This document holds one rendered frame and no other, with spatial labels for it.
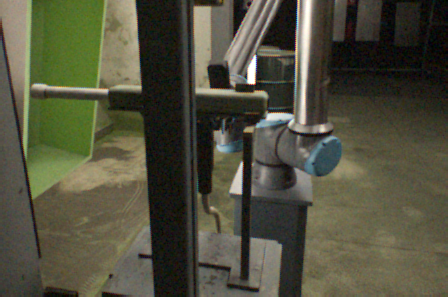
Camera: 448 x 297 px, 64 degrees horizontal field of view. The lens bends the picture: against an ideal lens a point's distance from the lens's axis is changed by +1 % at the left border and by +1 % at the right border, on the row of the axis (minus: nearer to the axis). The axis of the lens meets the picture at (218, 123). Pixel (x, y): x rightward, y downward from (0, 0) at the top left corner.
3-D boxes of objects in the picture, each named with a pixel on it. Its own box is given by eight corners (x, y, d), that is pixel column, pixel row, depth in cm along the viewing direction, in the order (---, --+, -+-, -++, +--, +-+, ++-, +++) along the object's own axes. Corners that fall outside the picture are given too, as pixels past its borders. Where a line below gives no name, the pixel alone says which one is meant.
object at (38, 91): (265, 192, 73) (269, 81, 66) (262, 203, 68) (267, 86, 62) (54, 171, 83) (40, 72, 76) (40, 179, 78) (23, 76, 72)
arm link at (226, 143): (231, 141, 113) (231, 103, 110) (254, 152, 104) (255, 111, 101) (206, 147, 108) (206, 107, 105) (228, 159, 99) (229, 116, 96)
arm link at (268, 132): (274, 147, 152) (276, 107, 147) (305, 160, 139) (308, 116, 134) (246, 154, 144) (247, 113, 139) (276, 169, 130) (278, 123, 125)
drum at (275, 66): (244, 120, 456) (245, 50, 430) (288, 119, 458) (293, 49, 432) (249, 134, 400) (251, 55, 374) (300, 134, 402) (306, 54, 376)
